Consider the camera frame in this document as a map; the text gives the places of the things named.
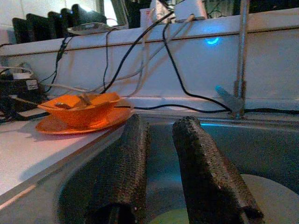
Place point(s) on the pale round plate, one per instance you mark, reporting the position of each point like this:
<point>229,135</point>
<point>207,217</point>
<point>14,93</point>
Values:
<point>271,200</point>

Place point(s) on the orange plate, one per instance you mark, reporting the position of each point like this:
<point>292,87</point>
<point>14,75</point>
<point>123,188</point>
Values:
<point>58,128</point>

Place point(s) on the orange bowl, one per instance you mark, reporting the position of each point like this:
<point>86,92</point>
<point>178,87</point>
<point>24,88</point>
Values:
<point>88,115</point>

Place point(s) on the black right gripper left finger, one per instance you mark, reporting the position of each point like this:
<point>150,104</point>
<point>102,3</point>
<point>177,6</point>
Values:
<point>116,177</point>

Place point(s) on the metal faucet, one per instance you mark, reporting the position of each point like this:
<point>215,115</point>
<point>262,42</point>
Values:
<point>243,46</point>

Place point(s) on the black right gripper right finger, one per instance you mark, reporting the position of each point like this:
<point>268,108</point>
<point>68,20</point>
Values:
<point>205,177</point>

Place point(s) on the white power adapter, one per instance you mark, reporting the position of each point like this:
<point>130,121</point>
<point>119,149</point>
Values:
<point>189,10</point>

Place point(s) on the light green dish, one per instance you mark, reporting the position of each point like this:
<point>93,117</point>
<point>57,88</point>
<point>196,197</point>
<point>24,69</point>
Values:
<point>168,218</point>

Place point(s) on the flat silver device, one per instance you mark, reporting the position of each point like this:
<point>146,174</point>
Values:
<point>88,28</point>

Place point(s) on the stainless steel sink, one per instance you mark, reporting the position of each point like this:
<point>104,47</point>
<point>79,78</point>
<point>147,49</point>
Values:
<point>257,149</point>

